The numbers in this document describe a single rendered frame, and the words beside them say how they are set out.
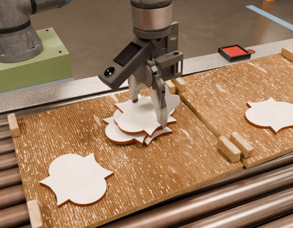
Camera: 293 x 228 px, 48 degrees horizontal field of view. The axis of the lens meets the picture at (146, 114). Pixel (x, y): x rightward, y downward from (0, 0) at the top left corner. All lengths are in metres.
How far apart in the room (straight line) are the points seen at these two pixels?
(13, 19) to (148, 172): 0.61
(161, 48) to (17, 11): 0.51
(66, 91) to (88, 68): 1.97
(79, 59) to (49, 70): 2.01
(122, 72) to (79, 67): 2.34
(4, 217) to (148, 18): 0.43
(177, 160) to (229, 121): 0.18
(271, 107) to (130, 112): 0.35
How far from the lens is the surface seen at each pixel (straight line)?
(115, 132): 0.72
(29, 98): 0.94
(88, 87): 0.95
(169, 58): 0.65
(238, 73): 0.99
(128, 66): 0.61
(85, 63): 3.00
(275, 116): 0.83
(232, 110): 0.84
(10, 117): 0.80
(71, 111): 0.82
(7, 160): 0.77
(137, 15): 0.60
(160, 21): 0.60
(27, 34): 1.07
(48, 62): 1.05
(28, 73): 1.06
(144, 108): 0.74
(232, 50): 1.13
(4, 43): 1.06
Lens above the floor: 1.42
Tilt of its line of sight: 38 degrees down
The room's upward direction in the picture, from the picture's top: straight up
